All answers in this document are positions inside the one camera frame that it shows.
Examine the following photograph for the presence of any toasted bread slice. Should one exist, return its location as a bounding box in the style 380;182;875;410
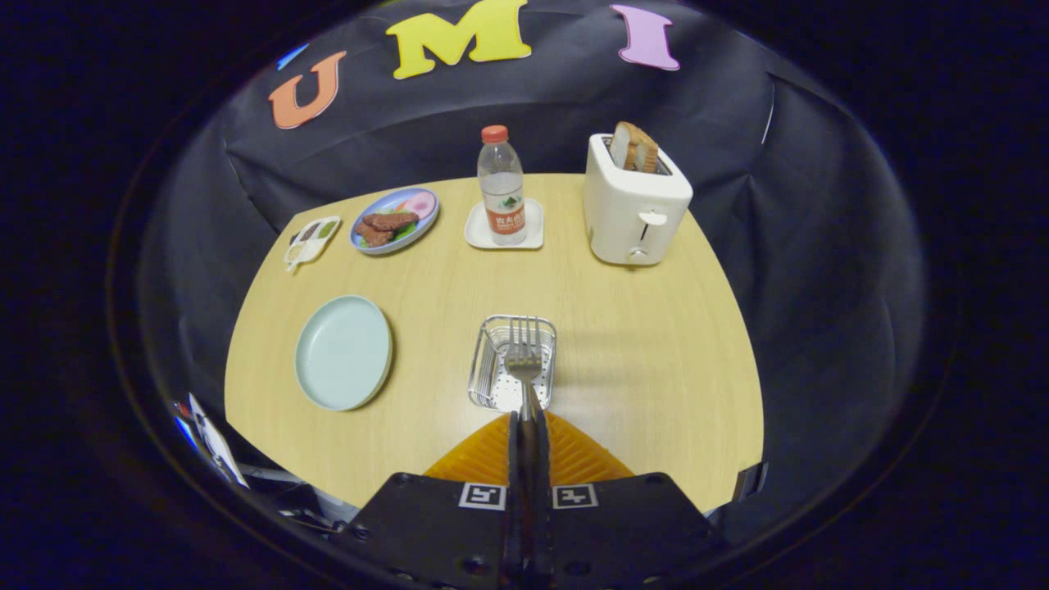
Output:
633;129;661;174
609;121;640;170

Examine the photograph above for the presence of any metal mesh basket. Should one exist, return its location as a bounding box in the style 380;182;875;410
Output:
468;315;558;413

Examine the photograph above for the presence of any white toaster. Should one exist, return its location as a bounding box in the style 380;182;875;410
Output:
584;134;694;266

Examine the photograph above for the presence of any pale green plate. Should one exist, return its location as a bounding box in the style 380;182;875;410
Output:
294;295;394;412

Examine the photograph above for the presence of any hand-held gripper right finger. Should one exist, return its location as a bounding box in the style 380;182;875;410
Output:
534;410;724;590

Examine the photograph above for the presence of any clear plastic bottle red cap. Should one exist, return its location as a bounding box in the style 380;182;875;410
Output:
478;125;528;247

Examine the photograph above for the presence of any metal fork wooden handle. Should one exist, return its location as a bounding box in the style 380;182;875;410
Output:
503;316;544;484

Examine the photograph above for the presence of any blue food plate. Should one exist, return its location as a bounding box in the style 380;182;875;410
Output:
350;187;440;256

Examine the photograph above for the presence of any white divided sauce dish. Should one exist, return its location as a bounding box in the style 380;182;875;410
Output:
284;216;343;273

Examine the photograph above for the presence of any white square coaster tray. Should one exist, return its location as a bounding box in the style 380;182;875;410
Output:
464;198;545;251

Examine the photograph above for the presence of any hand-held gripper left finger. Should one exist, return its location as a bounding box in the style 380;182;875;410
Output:
348;410;526;590

